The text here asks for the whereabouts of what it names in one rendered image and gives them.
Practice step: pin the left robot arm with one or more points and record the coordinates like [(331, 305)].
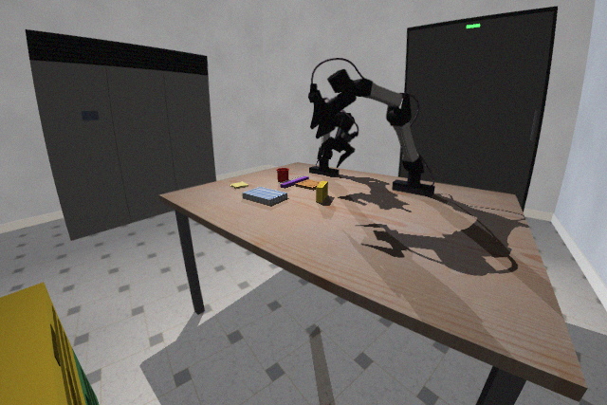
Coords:
[(412, 161)]

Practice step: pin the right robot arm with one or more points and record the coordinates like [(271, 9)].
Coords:
[(343, 123)]

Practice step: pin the yellow sponge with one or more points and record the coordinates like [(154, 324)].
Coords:
[(321, 191)]

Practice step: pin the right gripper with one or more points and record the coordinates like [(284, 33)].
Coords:
[(337, 144)]

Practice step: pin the tan square coaster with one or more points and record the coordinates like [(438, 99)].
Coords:
[(308, 184)]

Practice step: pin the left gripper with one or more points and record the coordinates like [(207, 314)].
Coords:
[(320, 115)]

